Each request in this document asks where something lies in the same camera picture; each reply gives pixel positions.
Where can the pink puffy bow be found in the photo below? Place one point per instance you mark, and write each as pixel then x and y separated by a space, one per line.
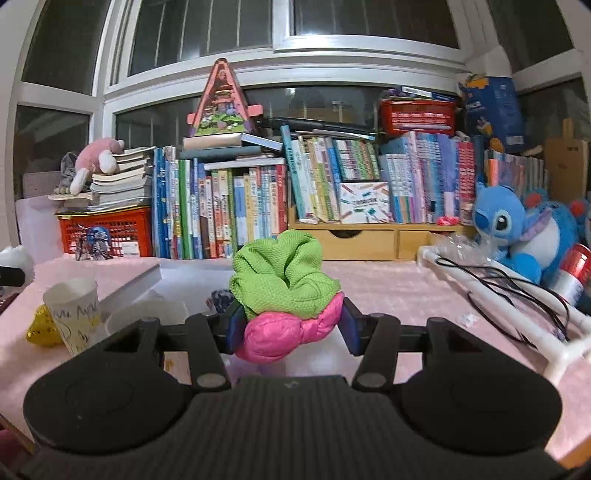
pixel 271 336

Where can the row of left books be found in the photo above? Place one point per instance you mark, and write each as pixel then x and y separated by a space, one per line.
pixel 216 194

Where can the red plastic crate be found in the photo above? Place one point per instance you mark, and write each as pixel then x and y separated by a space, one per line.
pixel 127 232

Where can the red white can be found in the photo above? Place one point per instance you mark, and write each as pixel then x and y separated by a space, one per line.
pixel 569 279

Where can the blue Stitch plush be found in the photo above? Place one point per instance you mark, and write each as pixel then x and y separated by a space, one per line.
pixel 529 241

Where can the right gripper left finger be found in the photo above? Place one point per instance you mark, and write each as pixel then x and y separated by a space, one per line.
pixel 209 336

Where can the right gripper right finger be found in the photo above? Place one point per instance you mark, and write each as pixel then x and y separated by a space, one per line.
pixel 376 339

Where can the row of books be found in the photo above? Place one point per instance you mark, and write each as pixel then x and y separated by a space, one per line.
pixel 433 178
pixel 216 194

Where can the blue cardboard box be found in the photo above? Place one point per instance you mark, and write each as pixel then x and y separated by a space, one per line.
pixel 493 112

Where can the white patterned box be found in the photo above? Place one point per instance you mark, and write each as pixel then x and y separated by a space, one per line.
pixel 364 203

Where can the pink plush toy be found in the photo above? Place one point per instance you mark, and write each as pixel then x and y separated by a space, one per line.
pixel 96 157

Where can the red plastic basket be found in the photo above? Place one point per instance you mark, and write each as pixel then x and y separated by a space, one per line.
pixel 427 116

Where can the yellow sequin bow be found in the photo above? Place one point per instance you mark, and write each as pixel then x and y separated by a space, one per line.
pixel 43 331

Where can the white paper cup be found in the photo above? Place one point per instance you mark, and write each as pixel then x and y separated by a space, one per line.
pixel 167 312

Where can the pink tablecloth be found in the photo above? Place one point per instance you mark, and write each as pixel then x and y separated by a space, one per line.
pixel 405 290

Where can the blue white floral pouch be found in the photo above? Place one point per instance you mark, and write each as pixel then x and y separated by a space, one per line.
pixel 220 300

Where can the white plush toy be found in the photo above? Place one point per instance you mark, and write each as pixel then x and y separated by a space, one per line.
pixel 17 267

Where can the stack of books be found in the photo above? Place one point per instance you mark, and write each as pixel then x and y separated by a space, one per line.
pixel 129 186

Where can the wooden drawer organizer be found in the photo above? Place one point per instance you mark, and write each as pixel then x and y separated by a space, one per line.
pixel 374 242

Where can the row of right books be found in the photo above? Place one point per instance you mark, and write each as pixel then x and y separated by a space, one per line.
pixel 433 178

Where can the miniature bicycle model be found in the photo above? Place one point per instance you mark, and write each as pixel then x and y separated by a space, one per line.
pixel 93 244

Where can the white pipe rack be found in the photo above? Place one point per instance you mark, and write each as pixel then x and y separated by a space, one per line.
pixel 559 354

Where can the grey plush toy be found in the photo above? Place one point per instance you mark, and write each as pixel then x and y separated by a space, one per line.
pixel 68 172

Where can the doodled paper cup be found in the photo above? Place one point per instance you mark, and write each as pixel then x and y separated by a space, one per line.
pixel 75 310

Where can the triangular pink toy house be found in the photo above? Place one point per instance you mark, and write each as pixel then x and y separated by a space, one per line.
pixel 222 107

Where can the grey shallow tray box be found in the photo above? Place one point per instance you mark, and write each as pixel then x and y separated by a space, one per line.
pixel 190 282

